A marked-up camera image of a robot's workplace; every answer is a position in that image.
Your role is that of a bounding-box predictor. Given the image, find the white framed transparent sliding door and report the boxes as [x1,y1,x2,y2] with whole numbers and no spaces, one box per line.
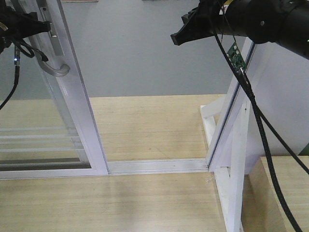
[0,0,108,179]

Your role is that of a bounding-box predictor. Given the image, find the silver door handle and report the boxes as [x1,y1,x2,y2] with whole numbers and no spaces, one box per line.
[29,35,70,77]

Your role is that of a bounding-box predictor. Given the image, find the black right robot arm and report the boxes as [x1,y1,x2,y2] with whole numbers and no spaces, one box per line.
[171,0,309,58]

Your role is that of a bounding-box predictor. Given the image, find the black cable with blue light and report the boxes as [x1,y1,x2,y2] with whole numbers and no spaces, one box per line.
[0,38,49,111]

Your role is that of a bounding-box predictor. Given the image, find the white diagonal support brace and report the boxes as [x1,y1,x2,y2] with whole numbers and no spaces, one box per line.
[200,77,251,232]

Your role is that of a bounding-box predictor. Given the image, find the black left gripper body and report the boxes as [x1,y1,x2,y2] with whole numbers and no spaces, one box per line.
[0,4,51,53]

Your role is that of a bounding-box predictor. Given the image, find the green cloth bag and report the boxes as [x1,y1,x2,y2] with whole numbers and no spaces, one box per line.
[299,144,309,156]

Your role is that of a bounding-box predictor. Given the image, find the silver handle lock plate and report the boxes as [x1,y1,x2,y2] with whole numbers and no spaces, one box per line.
[40,6,64,56]

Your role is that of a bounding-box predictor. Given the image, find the silver bottom door track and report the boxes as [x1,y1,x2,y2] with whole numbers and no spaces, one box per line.
[108,159,208,175]

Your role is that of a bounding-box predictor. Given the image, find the green circuit board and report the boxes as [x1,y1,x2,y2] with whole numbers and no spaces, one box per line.
[227,42,247,71]

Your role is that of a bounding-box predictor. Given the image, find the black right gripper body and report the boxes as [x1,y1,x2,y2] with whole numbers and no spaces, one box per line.
[171,0,224,45]

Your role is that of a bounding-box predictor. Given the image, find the light wooden block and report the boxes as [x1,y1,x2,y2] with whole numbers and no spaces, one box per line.
[241,156,309,232]

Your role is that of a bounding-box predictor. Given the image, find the black braided cable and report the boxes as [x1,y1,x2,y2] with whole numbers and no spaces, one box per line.
[210,0,309,232]

